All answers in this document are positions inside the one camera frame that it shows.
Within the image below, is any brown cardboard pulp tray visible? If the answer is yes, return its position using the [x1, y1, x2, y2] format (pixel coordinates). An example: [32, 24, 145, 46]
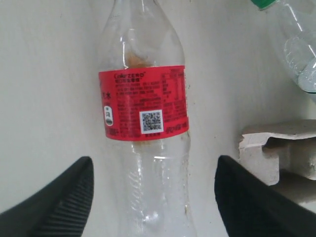
[237, 119, 316, 204]

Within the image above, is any clear bottle green label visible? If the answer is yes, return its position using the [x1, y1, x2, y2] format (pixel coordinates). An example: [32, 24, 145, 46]
[252, 0, 316, 95]

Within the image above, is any clear bottle red label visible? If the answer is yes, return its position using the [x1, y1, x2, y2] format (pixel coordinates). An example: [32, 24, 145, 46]
[99, 0, 196, 237]

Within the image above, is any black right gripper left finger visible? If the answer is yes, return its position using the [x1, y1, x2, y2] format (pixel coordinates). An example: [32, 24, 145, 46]
[0, 157, 94, 237]

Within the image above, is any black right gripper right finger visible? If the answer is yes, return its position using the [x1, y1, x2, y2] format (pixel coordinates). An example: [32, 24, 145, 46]
[214, 155, 316, 237]

